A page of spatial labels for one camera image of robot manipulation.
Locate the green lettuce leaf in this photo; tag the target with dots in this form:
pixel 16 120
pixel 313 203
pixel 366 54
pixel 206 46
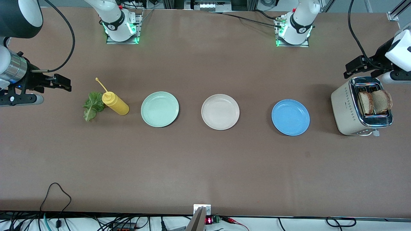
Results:
pixel 93 106

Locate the aluminium frame profile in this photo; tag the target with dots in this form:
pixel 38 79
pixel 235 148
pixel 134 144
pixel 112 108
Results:
pixel 393 15

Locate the cream chrome toaster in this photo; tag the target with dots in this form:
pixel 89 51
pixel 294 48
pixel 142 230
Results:
pixel 345 109

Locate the white metal bracket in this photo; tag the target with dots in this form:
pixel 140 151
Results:
pixel 196 208

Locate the control box with white lights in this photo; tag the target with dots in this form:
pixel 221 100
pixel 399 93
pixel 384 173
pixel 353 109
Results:
pixel 208 5

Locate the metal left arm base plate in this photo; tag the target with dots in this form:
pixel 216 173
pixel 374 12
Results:
pixel 292 45

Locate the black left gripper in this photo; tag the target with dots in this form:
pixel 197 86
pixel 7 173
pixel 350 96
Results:
pixel 380 56

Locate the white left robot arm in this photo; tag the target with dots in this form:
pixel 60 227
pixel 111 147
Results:
pixel 305 9

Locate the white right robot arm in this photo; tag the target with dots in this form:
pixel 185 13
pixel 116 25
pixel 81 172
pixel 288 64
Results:
pixel 110 11

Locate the yellow squeeze bottle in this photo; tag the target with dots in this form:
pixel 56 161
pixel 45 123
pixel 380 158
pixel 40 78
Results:
pixel 118 106

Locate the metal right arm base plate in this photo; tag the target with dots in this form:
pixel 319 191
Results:
pixel 122 42

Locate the dark crust bread slice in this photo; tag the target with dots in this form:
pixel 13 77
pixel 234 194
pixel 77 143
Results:
pixel 382 101

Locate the red display circuit module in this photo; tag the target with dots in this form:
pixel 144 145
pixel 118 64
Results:
pixel 210 220

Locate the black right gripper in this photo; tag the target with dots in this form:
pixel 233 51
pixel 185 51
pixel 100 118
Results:
pixel 31 78

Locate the mint green plate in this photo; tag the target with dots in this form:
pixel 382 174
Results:
pixel 159 109

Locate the beige plate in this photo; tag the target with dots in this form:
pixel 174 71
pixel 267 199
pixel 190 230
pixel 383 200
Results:
pixel 220 111

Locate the blue plate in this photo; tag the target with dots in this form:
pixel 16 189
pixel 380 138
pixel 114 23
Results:
pixel 290 117

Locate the grey aluminium camera pole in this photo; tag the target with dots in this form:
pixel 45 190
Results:
pixel 197 223

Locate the light bread slice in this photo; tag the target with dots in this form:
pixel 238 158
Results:
pixel 366 102

